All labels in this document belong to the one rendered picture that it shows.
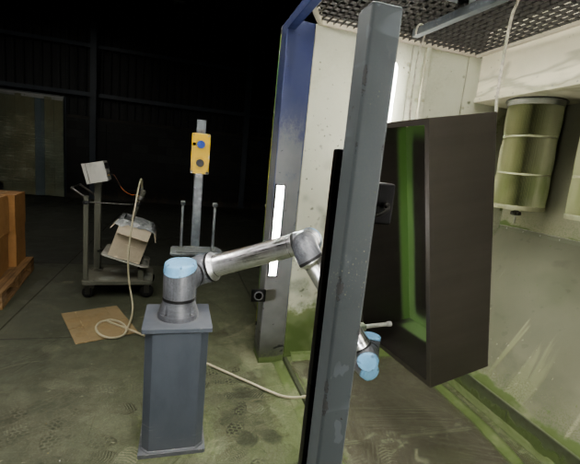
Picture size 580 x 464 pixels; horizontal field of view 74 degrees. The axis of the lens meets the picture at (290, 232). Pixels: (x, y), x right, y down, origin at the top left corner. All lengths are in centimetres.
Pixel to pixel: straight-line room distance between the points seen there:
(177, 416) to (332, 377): 145
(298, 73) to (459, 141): 125
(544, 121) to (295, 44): 164
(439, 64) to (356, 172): 254
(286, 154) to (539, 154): 162
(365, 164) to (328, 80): 211
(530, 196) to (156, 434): 259
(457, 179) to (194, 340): 134
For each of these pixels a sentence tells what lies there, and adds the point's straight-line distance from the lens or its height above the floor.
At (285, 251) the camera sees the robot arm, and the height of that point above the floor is 100.
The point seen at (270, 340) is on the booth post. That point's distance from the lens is 284.
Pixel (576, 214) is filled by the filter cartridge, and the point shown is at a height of 129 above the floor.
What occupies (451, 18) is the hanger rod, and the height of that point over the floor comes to 216.
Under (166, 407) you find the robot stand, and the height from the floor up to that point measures 25.
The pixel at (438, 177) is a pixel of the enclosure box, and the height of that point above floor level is 141.
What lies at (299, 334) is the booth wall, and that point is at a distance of 288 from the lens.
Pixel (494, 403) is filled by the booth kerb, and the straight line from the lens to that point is 281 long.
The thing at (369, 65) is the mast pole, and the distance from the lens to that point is 61.
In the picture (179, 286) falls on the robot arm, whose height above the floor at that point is 81.
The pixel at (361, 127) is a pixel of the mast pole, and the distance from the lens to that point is 60.
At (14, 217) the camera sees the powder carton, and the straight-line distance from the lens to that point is 461.
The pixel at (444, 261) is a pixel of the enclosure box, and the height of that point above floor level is 106.
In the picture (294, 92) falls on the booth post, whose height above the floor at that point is 186.
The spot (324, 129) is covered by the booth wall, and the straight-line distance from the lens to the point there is 264.
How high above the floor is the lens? 140
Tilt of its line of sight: 10 degrees down
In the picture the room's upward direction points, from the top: 6 degrees clockwise
